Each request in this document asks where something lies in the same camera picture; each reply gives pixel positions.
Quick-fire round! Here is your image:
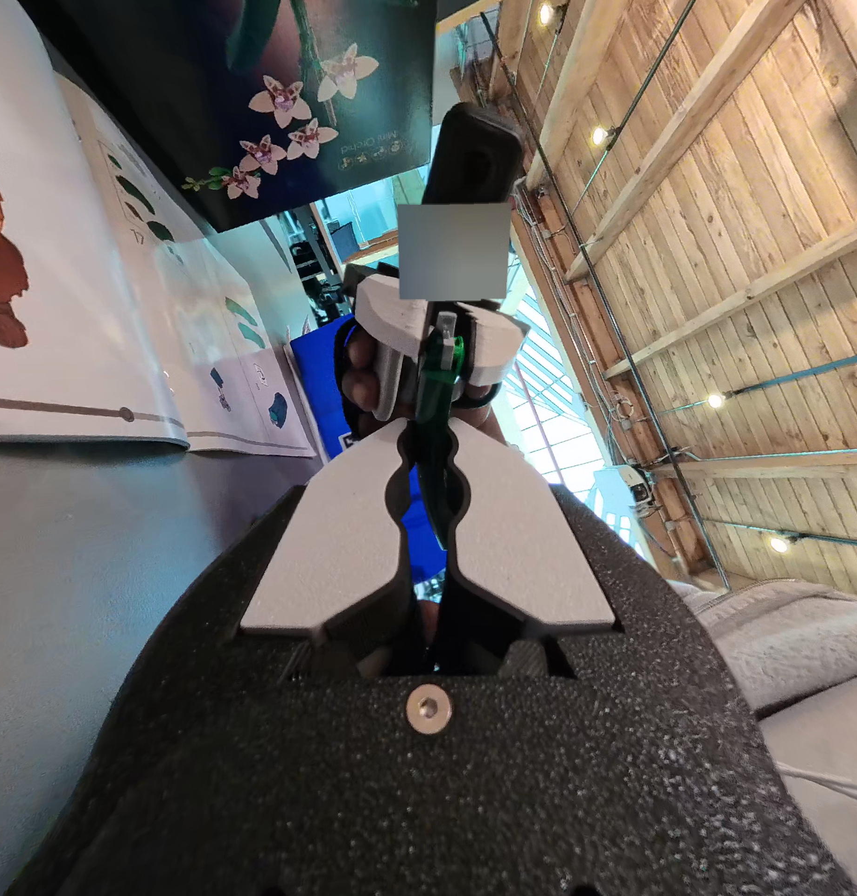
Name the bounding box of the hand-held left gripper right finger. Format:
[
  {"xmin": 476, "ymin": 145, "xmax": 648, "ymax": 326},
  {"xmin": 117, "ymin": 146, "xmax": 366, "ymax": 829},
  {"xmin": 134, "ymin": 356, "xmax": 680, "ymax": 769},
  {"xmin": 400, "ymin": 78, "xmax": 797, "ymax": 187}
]
[{"xmin": 446, "ymin": 419, "xmax": 617, "ymax": 634}]

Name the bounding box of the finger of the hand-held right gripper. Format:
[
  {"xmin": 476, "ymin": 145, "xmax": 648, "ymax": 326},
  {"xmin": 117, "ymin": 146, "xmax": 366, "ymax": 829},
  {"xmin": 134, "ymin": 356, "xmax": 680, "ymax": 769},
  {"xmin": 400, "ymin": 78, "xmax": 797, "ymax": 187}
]
[
  {"xmin": 355, "ymin": 275, "xmax": 436, "ymax": 422},
  {"xmin": 464, "ymin": 304, "xmax": 532, "ymax": 387}
]

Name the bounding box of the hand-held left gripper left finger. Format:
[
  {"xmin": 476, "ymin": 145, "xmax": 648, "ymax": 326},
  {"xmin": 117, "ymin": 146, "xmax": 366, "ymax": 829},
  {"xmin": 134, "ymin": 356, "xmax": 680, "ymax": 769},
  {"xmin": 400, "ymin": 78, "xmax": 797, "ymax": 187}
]
[{"xmin": 239, "ymin": 419, "xmax": 412, "ymax": 637}]

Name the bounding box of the blue plastic bin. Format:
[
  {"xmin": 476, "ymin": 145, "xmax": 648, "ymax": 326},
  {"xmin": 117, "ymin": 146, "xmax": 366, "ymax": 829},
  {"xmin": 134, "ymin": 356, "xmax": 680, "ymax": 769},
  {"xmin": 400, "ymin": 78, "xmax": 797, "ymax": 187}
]
[{"xmin": 288, "ymin": 329, "xmax": 445, "ymax": 590}]

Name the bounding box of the dark orchid picture box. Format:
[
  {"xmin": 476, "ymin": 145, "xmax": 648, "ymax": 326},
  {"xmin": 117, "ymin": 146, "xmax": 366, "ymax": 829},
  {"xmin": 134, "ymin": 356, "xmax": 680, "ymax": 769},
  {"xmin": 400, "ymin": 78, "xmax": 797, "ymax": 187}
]
[{"xmin": 19, "ymin": 0, "xmax": 438, "ymax": 234}]

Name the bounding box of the building instruction booklet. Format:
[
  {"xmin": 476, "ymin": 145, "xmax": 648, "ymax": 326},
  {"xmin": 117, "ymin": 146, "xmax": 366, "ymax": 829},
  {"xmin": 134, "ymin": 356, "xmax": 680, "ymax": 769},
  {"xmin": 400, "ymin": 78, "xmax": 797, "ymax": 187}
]
[{"xmin": 0, "ymin": 0, "xmax": 319, "ymax": 460}]

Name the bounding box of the white security camera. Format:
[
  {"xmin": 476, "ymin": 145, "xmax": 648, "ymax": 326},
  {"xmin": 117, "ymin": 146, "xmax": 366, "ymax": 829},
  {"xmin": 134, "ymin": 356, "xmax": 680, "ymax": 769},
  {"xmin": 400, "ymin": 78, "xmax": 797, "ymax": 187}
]
[{"xmin": 619, "ymin": 463, "xmax": 659, "ymax": 506}]

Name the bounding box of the white cord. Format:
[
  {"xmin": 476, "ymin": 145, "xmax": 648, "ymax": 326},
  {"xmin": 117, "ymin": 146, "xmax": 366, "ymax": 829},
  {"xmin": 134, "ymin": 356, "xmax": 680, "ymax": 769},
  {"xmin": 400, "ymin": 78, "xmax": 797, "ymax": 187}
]
[{"xmin": 777, "ymin": 760, "xmax": 857, "ymax": 806}]

